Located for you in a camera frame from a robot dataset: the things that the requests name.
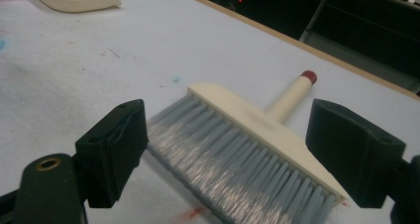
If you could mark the cream brush with grey bristles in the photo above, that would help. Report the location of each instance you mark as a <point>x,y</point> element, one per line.
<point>257,125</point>

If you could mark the dark metal shelf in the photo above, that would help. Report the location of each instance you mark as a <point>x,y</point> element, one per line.
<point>363,19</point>

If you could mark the cream plastic dustpan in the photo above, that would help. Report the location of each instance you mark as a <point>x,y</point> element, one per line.
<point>76,5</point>

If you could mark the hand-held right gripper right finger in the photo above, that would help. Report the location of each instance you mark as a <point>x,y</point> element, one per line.
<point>353,151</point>

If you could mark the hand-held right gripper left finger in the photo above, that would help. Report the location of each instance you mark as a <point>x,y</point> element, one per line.
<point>114,151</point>

